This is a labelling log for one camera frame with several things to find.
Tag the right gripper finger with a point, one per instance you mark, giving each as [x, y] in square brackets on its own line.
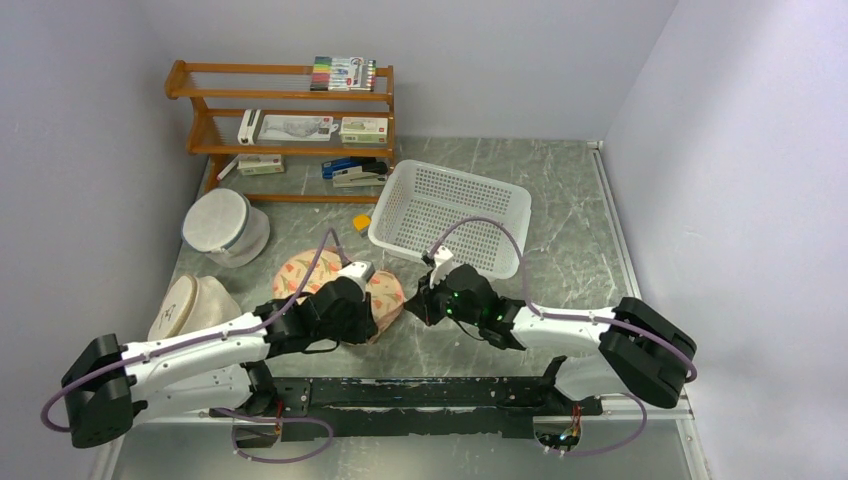
[427, 315]
[422, 296]

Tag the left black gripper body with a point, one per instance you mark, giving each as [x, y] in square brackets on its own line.
[353, 327]

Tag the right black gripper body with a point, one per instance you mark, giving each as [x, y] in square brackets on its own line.
[444, 298]

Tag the floral pink mesh laundry bag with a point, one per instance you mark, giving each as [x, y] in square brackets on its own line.
[387, 295]

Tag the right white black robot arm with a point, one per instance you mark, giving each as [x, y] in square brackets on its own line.
[629, 348]

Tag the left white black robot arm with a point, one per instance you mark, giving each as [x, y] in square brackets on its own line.
[111, 386]

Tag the white cylindrical mesh laundry bag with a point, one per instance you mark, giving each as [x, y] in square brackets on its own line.
[225, 227]

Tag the small yellow block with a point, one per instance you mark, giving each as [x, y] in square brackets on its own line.
[361, 223]

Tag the white perforated plastic basket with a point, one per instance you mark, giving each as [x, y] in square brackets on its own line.
[420, 201]

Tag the grey black stapler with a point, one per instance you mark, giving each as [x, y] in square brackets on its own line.
[361, 176]

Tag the blue stapler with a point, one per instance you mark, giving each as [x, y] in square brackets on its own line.
[348, 166]

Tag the white box under shelf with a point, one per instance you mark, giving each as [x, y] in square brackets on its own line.
[259, 164]

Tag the white red marker pen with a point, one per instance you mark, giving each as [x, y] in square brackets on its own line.
[226, 170]

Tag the green white small box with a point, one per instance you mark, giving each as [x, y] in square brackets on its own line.
[364, 130]

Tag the white flat packaged item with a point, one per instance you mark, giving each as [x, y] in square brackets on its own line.
[297, 128]

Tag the coloured marker pen set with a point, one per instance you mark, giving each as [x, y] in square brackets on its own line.
[343, 74]

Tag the wooden three-tier shelf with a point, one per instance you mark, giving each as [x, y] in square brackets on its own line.
[242, 110]

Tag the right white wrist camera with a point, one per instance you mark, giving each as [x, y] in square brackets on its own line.
[443, 264]

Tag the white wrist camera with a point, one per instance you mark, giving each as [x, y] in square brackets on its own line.
[443, 264]
[360, 272]

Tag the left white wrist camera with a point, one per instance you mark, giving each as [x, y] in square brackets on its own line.
[360, 272]

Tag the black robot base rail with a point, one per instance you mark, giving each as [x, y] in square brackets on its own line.
[360, 407]

